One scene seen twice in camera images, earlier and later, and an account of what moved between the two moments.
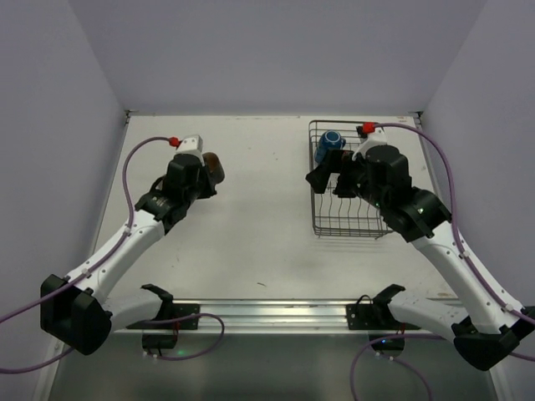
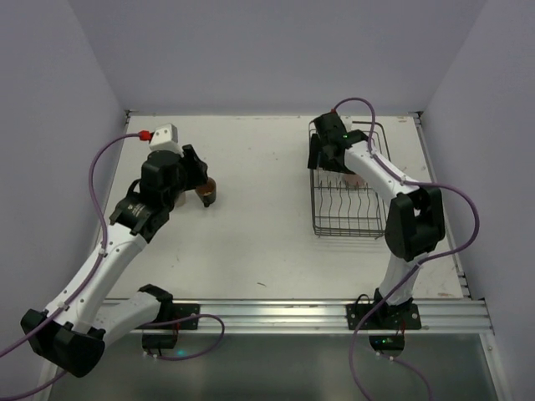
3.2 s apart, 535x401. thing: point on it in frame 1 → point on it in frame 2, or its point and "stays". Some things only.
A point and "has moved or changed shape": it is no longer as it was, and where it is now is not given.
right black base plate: (376, 315) stays
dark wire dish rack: (336, 215) stays
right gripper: (338, 168) → (319, 154)
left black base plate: (169, 311) stays
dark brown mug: (214, 165) has moved or changed shape
